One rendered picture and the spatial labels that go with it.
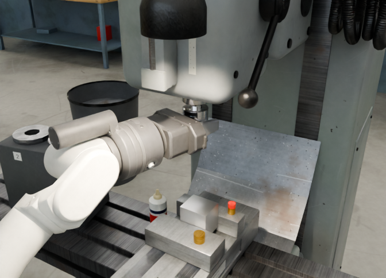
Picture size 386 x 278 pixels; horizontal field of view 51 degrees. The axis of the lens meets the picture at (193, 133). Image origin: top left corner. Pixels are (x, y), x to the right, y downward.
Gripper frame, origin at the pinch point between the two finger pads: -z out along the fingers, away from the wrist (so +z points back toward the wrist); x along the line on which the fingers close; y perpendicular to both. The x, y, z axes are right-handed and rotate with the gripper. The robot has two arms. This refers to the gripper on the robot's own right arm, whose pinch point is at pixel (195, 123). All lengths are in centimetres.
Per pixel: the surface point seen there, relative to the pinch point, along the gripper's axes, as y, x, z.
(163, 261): 24.8, -2.4, 10.0
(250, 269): 31.6, -10.3, -6.5
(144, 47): -16.4, -2.6, 12.7
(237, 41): -17.4, -11.3, 2.6
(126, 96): 70, 185, -107
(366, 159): 121, 62, -241
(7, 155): 15.7, 42.1, 20.9
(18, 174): 20.6, 40.3, 19.9
